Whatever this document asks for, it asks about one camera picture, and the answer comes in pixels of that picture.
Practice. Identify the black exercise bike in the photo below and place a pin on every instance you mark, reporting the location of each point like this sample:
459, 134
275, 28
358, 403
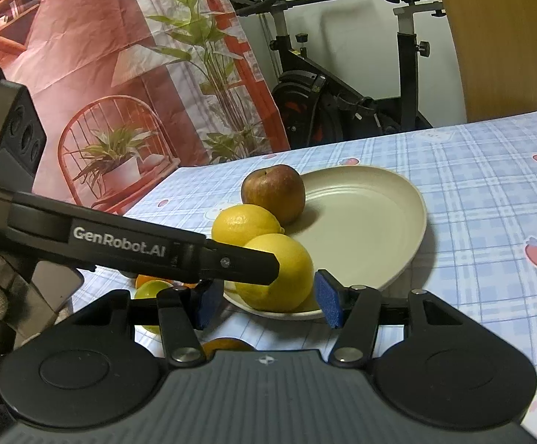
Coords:
305, 92

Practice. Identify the yellow lemon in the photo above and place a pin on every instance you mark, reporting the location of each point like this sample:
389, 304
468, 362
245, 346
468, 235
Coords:
291, 268
243, 224

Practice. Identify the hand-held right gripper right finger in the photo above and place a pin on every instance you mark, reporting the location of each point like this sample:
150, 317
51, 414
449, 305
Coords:
328, 303

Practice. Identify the small green round fruit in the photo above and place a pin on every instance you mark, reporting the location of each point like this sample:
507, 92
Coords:
150, 290

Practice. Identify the reddish brown apple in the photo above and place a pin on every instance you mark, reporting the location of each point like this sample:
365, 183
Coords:
273, 192

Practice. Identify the cream round plate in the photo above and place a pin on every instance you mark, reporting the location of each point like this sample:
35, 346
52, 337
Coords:
365, 212

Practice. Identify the printed backdrop cloth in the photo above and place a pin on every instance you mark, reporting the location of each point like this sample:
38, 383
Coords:
88, 32

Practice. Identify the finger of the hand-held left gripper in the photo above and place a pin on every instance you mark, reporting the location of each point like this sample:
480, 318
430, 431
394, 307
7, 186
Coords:
240, 263

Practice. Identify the wooden door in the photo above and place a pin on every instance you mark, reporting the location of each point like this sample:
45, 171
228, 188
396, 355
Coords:
504, 32

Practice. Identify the small orange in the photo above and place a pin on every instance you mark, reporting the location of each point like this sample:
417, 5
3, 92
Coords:
146, 280
227, 346

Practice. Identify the blue checked tablecloth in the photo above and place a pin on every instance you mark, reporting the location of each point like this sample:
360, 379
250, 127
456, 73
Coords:
481, 222

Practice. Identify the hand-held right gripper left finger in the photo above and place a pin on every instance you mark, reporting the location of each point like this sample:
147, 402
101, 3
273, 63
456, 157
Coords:
210, 303

